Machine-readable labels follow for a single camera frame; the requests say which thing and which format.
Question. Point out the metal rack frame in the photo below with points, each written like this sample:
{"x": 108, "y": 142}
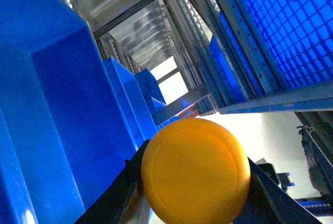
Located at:
{"x": 142, "y": 34}

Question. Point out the blue bin far right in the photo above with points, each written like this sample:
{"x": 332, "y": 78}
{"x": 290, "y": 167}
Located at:
{"x": 142, "y": 92}

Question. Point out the yellow push button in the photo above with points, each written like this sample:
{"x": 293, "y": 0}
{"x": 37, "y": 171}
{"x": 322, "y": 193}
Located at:
{"x": 195, "y": 171}

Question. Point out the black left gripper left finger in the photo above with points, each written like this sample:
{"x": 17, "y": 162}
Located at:
{"x": 124, "y": 201}

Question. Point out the empty blue plastic bin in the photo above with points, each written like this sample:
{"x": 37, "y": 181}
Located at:
{"x": 64, "y": 138}

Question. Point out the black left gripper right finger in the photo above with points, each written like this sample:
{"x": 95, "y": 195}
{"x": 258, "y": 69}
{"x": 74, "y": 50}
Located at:
{"x": 268, "y": 203}

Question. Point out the blue bin upper shelf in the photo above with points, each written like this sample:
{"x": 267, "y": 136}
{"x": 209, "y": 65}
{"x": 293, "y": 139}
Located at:
{"x": 284, "y": 45}

